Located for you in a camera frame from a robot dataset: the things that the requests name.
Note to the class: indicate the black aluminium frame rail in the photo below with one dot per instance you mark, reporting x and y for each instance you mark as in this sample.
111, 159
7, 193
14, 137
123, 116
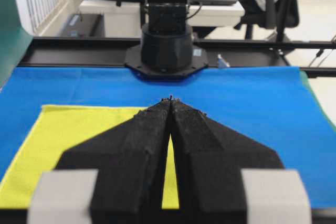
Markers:
121, 52

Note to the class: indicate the yellow-green towel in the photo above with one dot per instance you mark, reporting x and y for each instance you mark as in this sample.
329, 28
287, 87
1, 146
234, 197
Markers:
60, 127

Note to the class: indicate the dark green backdrop sheet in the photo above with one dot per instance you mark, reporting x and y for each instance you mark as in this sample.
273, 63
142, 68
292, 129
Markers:
14, 39

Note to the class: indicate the white desk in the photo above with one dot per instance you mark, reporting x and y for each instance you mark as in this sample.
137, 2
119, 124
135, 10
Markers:
124, 21

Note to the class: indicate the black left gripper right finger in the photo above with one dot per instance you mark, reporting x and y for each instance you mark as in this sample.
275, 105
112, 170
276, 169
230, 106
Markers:
208, 159

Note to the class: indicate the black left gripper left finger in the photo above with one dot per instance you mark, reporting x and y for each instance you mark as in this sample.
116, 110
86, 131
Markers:
131, 161

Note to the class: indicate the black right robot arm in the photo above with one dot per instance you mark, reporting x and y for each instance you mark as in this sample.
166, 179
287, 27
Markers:
169, 47

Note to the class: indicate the black office chair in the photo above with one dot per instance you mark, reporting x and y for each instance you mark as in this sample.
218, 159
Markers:
286, 10

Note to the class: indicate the blue table cloth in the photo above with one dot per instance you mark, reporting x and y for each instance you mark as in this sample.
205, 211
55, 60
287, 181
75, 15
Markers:
271, 105

